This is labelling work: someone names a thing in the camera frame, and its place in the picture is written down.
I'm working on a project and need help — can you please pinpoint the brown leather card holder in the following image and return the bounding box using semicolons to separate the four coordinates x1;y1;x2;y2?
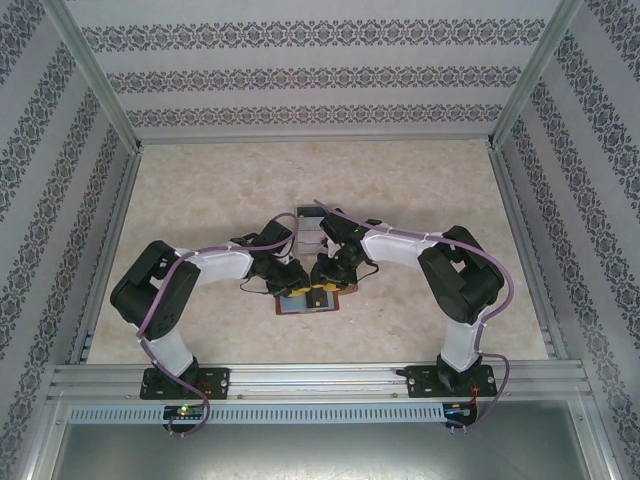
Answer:
273;284;361;317

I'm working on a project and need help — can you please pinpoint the white printed credit card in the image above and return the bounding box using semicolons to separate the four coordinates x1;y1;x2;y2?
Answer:
298;227;325;254

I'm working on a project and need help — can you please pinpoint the clear plastic card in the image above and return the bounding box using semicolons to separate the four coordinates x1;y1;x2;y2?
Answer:
294;205;331;256

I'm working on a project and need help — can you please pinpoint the grey metal sheet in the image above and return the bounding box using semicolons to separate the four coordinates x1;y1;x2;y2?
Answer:
29;397;616;480

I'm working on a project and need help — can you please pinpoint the aluminium mounting rail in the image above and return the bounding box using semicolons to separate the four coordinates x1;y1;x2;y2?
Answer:
47;362;594;401

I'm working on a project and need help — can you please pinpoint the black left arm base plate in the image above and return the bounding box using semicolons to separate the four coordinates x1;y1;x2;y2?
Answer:
139;367;232;401

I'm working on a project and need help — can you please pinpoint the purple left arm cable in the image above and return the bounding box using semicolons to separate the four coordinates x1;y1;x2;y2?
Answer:
134;212;301;439

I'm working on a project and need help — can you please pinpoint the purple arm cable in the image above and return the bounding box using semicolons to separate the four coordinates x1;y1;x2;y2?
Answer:
312;198;516;436
134;212;301;439

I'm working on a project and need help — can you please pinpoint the slotted grey cable duct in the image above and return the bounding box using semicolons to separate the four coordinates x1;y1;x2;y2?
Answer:
67;403;446;424

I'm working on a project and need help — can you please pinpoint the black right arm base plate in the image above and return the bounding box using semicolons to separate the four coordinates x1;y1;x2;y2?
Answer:
405;364;497;400

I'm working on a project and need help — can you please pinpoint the aluminium side rail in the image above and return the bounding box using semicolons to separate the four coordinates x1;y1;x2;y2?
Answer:
67;147;146;366
487;147;569;364

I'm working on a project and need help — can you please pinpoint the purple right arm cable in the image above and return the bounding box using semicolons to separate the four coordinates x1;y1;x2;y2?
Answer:
312;198;516;436

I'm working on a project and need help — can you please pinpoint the aluminium frame post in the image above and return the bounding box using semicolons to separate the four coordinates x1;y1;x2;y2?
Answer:
487;0;586;151
42;0;146;154

